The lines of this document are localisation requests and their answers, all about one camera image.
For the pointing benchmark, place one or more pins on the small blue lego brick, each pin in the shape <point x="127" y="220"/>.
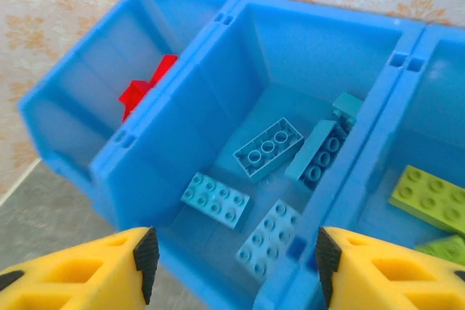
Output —
<point x="347" y="106"/>

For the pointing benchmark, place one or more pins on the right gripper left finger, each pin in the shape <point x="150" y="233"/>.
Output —
<point x="72" y="273"/>

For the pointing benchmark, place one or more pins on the small red lego brick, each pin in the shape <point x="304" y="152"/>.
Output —
<point x="136" y="97"/>

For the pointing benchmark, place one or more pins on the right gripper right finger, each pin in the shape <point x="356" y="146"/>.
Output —
<point x="392" y="273"/>

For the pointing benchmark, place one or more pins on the small green lego brick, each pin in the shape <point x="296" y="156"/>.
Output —
<point x="445" y="249"/>

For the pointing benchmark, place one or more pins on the blue plastic bin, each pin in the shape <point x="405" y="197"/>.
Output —
<point x="447" y="81"/>
<point x="91" y="70"/>
<point x="290" y="52"/>

